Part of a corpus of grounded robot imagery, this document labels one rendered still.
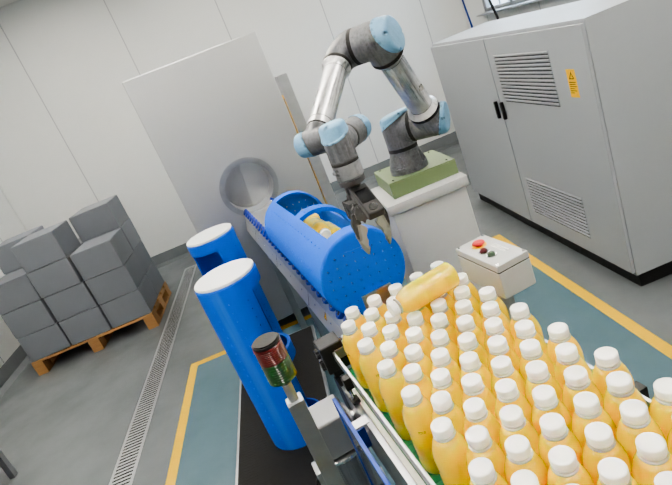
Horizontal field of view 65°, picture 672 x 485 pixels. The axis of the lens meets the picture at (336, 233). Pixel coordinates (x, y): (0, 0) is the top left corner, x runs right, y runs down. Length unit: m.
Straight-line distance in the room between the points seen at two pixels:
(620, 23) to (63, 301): 4.71
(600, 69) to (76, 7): 5.67
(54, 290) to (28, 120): 2.57
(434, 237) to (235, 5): 5.15
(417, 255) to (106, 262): 3.59
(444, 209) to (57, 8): 5.78
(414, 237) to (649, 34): 1.55
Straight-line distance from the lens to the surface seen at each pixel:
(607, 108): 2.89
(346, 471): 1.62
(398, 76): 1.80
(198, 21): 6.79
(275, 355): 1.11
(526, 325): 1.18
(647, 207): 3.14
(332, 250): 1.58
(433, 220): 2.02
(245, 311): 2.27
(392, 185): 1.99
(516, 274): 1.45
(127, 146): 6.96
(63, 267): 5.26
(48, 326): 5.55
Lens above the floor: 1.75
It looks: 19 degrees down
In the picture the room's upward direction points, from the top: 22 degrees counter-clockwise
